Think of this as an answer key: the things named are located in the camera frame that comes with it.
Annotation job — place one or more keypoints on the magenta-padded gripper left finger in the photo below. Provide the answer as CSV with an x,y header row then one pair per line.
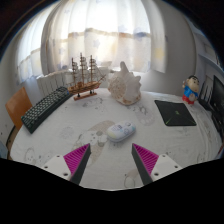
x,y
76,159

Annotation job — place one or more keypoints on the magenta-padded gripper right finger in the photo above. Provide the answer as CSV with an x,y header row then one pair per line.
x,y
146,160

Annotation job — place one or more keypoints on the white cartoon-print computer mouse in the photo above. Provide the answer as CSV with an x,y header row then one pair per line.
x,y
121,130

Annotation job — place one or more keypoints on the black mouse pad green lines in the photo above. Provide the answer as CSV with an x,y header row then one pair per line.
x,y
174,113

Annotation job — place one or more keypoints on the white printed tablecloth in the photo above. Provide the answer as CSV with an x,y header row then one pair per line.
x,y
66,130

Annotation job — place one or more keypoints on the black computer keyboard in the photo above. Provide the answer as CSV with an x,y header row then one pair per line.
x,y
43,109

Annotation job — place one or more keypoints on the wooden model sailing ship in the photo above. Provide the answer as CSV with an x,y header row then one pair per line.
x,y
83,87

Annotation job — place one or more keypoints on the large white conch shell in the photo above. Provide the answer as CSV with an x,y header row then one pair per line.
x,y
124,87

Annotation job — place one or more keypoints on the orange wooden chair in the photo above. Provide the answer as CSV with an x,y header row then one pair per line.
x,y
17,106

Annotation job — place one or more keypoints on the white radiator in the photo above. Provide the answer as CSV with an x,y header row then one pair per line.
x,y
51,81

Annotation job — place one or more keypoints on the cartoon boy figurine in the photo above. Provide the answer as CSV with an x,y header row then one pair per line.
x,y
191,90

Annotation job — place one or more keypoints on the black router with antennas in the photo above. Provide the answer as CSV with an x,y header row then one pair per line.
x,y
205,98

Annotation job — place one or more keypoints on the black computer monitor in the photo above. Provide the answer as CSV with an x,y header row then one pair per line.
x,y
218,100

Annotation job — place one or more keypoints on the white star-print curtain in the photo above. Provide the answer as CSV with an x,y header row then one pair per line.
x,y
110,36

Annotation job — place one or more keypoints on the white wall shelf unit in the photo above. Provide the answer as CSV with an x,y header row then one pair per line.
x,y
208,53

